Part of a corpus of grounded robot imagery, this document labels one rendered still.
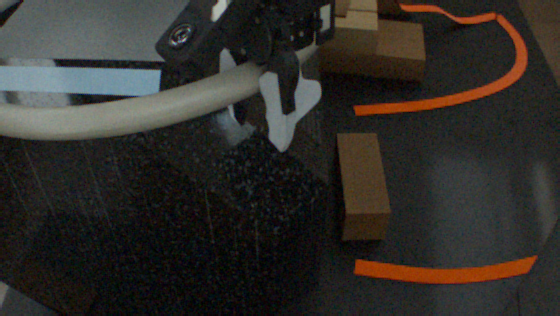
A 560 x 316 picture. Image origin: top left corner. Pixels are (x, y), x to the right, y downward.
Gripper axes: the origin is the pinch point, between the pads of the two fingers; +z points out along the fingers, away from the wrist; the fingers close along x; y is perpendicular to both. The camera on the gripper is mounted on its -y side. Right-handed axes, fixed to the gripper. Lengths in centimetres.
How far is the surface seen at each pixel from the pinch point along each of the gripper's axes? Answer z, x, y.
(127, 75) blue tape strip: 7.9, 31.5, 3.0
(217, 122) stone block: 16.2, 22.3, 11.6
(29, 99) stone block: 10.7, 42.3, -9.4
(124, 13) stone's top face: 4.4, 44.1, 10.5
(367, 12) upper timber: 53, 81, 123
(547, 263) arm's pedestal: 35, -24, 40
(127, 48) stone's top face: 5.8, 35.1, 5.5
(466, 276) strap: 86, 0, 71
